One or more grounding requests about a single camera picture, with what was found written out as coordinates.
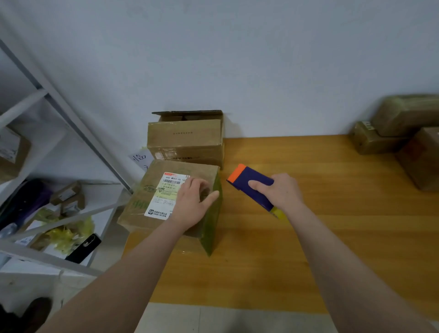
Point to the box barcode label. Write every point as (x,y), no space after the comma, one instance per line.
(374,141)

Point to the person's right hand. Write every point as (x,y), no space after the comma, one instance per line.
(281,193)

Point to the large green-printed cardboard box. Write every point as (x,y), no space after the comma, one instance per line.
(137,209)

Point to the black mobile phone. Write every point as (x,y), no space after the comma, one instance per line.
(83,248)

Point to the small open-flap cardboard box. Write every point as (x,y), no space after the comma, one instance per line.
(408,113)

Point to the stack of cardboard boxes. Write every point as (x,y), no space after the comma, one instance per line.
(185,137)

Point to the person's left hand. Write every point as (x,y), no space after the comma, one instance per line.
(192,206)

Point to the white paper wall sign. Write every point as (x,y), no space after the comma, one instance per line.
(142,159)

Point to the person's left forearm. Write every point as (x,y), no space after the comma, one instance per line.
(110,288)

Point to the large worn shelf carton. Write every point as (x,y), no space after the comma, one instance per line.
(10,154)

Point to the small open carton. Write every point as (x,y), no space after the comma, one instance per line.
(67,195)

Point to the grey metal shelf rack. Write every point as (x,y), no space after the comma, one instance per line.
(41,257)

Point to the person's right forearm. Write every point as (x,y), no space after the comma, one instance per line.
(360,278)

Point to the yellow plastic bag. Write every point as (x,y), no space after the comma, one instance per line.
(65,234)

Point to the wooden table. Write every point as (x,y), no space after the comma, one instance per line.
(357,226)

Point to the cube red-printed cardboard box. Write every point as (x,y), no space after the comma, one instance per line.
(422,161)

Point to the blue orange tape dispenser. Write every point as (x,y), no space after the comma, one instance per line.
(243,180)

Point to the dark blue bag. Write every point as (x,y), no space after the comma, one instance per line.
(24,202)

